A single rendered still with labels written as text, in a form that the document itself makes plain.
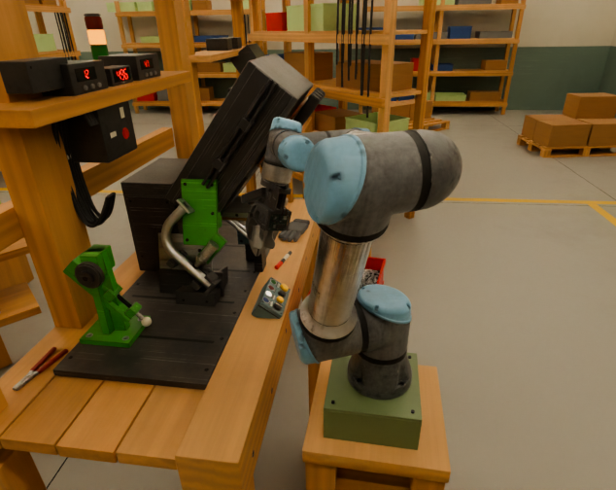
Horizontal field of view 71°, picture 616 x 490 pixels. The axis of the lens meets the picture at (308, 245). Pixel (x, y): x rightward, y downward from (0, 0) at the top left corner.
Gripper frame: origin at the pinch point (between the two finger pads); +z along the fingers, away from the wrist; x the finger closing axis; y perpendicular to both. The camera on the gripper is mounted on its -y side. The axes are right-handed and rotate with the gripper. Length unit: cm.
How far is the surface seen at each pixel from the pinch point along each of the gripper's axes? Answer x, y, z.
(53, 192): -43, -37, -2
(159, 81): -9, -65, -34
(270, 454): 42, -18, 109
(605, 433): 168, 61, 70
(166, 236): -12.5, -32.1, 9.3
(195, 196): -5.2, -31.4, -4.4
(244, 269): 17.6, -31.6, 22.5
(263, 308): 8.3, -1.9, 20.4
